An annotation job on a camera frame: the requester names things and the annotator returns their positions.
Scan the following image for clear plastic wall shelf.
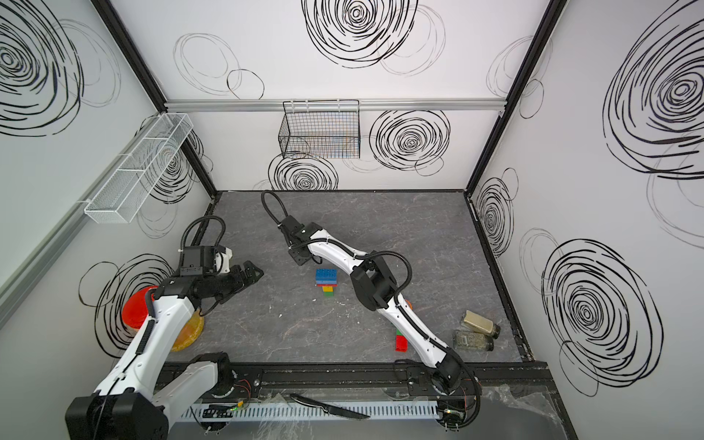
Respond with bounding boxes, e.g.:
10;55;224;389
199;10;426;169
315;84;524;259
84;113;194;224

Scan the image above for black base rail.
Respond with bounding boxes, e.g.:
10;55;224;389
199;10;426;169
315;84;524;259
231;361;553;398

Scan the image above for black wire basket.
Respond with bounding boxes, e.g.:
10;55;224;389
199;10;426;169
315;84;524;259
277;99;361;159

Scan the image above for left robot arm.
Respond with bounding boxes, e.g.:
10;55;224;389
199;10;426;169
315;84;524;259
65;240;263;439

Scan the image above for glass bottle tan lid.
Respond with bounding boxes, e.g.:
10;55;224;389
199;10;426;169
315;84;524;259
461;310;501;339

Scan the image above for glass jar green contents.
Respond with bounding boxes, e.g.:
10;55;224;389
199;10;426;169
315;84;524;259
453;330;494;352

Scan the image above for red small lego brick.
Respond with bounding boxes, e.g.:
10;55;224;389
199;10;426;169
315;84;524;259
395;335;408;353

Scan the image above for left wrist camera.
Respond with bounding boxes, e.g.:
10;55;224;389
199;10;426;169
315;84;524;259
216;247;233;274

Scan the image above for white slotted cable duct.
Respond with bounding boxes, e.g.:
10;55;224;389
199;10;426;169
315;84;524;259
178;401;438;424

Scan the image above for red-lidded jar yellow contents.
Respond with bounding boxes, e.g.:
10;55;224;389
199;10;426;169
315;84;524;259
121;286;205;352

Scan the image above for dark blue lego brick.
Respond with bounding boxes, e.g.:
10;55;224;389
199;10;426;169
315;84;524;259
315;269;337;282

